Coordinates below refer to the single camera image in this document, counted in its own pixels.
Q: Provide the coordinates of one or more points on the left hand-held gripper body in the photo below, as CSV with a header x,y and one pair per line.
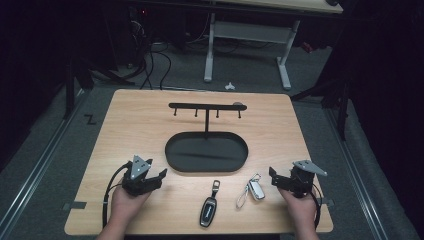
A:
x,y
137,185

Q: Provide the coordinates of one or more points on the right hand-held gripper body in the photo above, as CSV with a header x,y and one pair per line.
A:
x,y
300,183

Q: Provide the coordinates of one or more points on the black key rack with tray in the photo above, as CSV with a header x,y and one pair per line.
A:
x,y
206,152

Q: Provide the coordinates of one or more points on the black car key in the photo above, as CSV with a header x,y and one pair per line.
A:
x,y
208,210

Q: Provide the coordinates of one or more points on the person's left hand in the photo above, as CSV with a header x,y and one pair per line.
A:
x,y
125,205

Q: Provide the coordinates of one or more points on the person's right hand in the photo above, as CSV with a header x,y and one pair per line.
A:
x,y
301,208

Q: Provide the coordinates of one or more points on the grey tape strip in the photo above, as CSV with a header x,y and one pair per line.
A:
x,y
76,205
328,201

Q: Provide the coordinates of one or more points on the small grey round pad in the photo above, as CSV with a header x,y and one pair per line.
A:
x,y
238,103

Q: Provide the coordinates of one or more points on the black metal stand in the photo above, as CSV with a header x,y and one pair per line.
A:
x,y
70,86
341,106

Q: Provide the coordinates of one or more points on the small white floor object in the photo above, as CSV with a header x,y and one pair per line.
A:
x,y
229,86

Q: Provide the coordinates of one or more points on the small red object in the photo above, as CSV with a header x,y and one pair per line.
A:
x,y
307,47

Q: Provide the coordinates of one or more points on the white-framed desk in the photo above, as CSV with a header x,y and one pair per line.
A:
x,y
248,31

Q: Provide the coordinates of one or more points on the metal floor rail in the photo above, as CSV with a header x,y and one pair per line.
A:
x,y
358,173
36,173

